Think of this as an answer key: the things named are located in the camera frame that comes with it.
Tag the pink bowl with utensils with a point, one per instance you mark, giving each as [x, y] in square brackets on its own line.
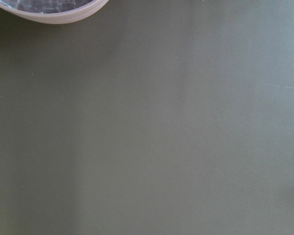
[53, 11]

